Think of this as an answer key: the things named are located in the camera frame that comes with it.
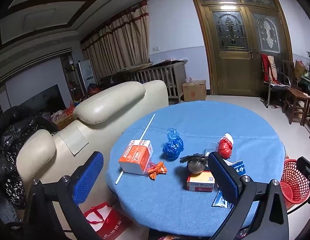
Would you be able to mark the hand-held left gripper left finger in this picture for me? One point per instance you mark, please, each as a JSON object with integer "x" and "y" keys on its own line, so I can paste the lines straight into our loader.
{"x": 88, "y": 177}

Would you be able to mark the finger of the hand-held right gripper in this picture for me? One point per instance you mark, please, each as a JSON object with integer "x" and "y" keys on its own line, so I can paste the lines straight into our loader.
{"x": 306, "y": 168}

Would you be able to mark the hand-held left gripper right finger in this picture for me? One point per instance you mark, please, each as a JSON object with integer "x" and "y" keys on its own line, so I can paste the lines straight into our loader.
{"x": 223, "y": 177}

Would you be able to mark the blue and white box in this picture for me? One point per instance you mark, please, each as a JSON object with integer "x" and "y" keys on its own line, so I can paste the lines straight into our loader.
{"x": 238, "y": 168}

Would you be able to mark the red plastic basket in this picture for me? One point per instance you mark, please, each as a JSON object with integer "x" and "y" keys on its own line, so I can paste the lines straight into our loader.
{"x": 292, "y": 180}

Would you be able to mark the blue printed packet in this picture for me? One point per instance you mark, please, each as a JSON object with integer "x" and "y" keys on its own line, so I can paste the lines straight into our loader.
{"x": 220, "y": 201}

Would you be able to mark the orange medicine box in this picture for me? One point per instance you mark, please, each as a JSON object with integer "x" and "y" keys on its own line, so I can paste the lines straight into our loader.
{"x": 200, "y": 181}

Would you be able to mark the red plastic bag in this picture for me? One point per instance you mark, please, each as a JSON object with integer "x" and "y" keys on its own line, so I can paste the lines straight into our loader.
{"x": 224, "y": 147}

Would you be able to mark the black plastic bag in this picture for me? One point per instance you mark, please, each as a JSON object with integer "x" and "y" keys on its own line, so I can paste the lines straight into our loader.
{"x": 195, "y": 166}

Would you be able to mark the blue plastic bag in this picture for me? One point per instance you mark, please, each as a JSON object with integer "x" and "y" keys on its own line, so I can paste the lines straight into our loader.
{"x": 172, "y": 147}

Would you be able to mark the orange ribbon wrapper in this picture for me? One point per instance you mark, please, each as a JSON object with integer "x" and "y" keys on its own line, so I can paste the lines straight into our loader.
{"x": 156, "y": 171}

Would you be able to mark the clear plastic packet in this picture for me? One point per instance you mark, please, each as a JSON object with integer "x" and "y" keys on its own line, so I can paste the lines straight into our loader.
{"x": 212, "y": 146}

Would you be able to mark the red shopping bag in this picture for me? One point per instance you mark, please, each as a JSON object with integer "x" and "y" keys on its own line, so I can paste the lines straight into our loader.
{"x": 107, "y": 220}

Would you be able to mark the orange and white box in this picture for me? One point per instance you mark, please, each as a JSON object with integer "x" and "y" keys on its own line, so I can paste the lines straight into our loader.
{"x": 135, "y": 155}

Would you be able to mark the blue tablecloth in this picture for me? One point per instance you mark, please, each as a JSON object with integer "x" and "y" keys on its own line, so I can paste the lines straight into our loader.
{"x": 195, "y": 120}

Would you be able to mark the pile of colourful packets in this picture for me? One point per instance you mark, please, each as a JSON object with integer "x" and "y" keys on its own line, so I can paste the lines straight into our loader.
{"x": 62, "y": 116}

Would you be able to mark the pink slipper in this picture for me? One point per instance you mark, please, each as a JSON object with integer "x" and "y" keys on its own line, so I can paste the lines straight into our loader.
{"x": 275, "y": 106}

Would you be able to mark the dark wooden chair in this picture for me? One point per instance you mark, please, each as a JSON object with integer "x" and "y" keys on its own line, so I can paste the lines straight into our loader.
{"x": 295, "y": 95}

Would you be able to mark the cream leather sofa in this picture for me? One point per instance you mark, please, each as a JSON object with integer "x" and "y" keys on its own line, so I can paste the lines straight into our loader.
{"x": 107, "y": 105}

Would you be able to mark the thin white rod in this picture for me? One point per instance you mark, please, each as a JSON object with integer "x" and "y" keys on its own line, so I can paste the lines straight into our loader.
{"x": 147, "y": 127}

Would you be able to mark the black dotted jacket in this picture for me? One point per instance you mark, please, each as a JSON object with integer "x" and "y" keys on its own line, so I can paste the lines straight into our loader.
{"x": 12, "y": 140}

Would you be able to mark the glass cabinet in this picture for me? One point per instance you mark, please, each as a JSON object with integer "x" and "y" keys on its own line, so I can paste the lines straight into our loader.
{"x": 308, "y": 80}

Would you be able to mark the black television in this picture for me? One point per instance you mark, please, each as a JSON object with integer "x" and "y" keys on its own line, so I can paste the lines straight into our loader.
{"x": 45, "y": 97}

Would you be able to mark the brown cardboard box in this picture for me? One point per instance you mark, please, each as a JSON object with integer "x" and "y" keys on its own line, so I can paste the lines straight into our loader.
{"x": 193, "y": 91}

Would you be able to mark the brown paper bag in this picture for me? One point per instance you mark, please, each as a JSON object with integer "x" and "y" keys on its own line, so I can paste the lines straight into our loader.
{"x": 299, "y": 68}

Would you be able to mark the white standing air conditioner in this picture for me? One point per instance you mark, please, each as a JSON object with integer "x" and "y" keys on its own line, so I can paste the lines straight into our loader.
{"x": 86, "y": 75}

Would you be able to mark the wooden double door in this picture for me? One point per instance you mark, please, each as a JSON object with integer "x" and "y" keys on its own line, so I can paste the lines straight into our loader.
{"x": 230, "y": 75}

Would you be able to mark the small clear plastic bag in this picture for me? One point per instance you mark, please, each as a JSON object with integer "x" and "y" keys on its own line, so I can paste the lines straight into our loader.
{"x": 188, "y": 80}

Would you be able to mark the dark display shelf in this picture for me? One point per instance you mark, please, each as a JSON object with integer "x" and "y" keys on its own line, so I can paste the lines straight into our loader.
{"x": 68, "y": 75}

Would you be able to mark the red striped towel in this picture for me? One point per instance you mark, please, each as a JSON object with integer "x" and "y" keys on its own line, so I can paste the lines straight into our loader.
{"x": 266, "y": 70}

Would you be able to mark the wooden crib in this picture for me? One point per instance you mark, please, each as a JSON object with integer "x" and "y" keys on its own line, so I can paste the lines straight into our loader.
{"x": 175, "y": 80}

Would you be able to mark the beige striped curtains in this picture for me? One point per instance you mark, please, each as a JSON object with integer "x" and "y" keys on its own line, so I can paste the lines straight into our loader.
{"x": 120, "y": 42}

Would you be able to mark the metal frame chair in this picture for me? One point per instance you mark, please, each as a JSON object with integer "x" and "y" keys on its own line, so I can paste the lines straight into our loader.
{"x": 277, "y": 87}

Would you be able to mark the white wall switch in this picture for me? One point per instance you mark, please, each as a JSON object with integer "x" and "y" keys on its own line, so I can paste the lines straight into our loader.
{"x": 156, "y": 48}

